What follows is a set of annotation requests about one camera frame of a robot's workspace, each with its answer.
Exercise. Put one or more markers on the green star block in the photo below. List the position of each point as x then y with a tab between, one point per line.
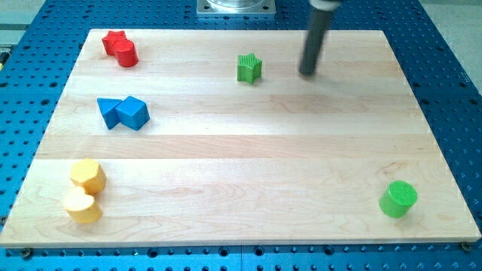
249	68

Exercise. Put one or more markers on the red star block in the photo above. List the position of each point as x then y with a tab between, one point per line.
110	39

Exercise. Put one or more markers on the wooden board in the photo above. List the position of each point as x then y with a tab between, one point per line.
285	160

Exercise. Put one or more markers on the blue cube block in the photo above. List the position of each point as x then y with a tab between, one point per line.
133	113

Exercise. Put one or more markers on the blue triangle block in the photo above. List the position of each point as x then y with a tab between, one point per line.
108	111

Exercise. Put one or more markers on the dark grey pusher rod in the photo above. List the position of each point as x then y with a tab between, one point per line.
318	25

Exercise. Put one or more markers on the red cylinder block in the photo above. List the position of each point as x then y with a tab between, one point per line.
125	53

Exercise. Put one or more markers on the white rod collar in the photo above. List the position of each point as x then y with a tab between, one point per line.
325	5

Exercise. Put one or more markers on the yellow hexagon block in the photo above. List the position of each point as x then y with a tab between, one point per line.
88	174

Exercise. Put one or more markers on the green cylinder block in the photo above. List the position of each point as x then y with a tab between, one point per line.
397	199

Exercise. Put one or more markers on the yellow heart block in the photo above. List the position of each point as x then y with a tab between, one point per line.
81	206

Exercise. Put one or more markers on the blue perforated table plate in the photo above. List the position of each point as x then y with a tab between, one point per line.
53	34

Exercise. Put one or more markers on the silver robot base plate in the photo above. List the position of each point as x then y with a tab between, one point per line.
234	7

